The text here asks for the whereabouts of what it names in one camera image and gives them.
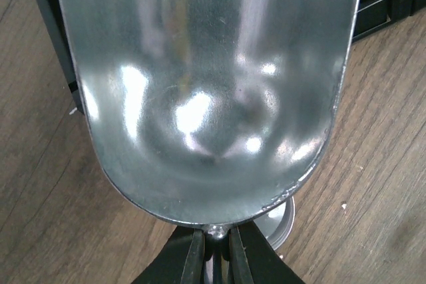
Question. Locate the round metal jar lid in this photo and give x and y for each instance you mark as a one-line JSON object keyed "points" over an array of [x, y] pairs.
{"points": [[275, 226]]}

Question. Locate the black three-compartment candy tray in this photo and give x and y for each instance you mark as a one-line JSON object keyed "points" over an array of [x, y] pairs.
{"points": [[372, 16]]}

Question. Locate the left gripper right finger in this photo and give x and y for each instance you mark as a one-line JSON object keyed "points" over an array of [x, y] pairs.
{"points": [[253, 260]]}

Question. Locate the metal candy scoop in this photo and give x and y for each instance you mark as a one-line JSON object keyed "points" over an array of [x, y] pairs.
{"points": [[209, 113]]}

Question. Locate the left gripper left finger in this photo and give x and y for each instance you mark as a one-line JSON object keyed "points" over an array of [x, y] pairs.
{"points": [[180, 260]]}

